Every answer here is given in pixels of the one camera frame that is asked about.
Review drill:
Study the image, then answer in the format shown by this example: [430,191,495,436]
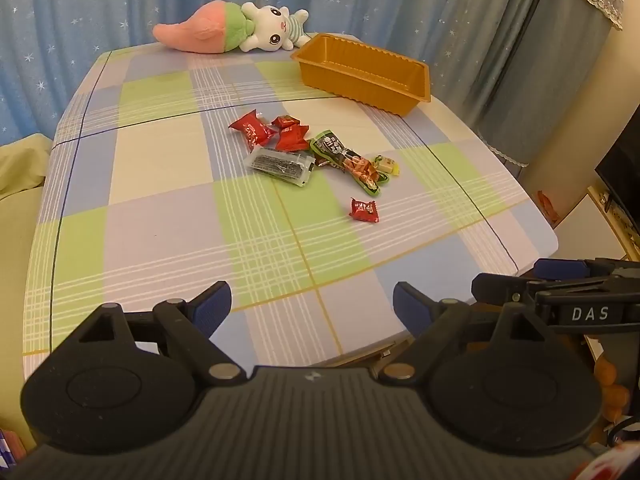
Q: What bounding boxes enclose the black television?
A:
[593,105,640,231]

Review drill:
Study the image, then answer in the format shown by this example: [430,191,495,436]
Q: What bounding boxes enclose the red twist-wrapped candy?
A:
[228,109,279,151]

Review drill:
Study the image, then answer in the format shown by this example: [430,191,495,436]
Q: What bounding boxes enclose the orange fruit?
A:
[600,384,633,420]
[594,356,619,387]

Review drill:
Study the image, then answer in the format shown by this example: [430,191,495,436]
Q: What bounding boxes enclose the long green-edged snack packet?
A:
[309,130,394,196]

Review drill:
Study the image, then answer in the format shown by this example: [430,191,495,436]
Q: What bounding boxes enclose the blue star-print curtain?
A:
[0,0,551,147]

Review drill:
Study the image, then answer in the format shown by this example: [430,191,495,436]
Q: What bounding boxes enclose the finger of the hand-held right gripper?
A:
[471,272,640,309]
[532,258,640,282]

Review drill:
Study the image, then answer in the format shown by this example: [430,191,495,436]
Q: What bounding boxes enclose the red wall ornament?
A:
[537,190,564,224]

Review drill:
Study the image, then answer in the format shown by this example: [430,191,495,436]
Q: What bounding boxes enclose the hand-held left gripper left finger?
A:
[65,281,247,387]

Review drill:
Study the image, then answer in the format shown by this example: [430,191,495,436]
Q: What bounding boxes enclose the small dark red snack packet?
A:
[348,197,382,224]

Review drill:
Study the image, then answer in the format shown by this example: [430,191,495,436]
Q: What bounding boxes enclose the grey lace-trimmed curtain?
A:
[472,0,629,169]

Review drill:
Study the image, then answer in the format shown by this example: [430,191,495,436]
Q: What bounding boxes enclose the white cabinet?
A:
[554,185,640,281]

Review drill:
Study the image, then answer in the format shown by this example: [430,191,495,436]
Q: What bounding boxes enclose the pink green rabbit plush toy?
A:
[152,1,310,54]

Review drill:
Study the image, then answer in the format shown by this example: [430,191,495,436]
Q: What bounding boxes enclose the pale yellow cloth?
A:
[0,132,54,453]

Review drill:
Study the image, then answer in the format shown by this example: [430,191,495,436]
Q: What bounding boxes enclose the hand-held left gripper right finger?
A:
[380,281,551,386]

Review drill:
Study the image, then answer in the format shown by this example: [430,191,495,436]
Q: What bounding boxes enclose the orange plastic tray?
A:
[290,33,432,117]

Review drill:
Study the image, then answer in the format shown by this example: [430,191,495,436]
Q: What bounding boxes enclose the clear black seaweed packet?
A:
[244,146,316,189]

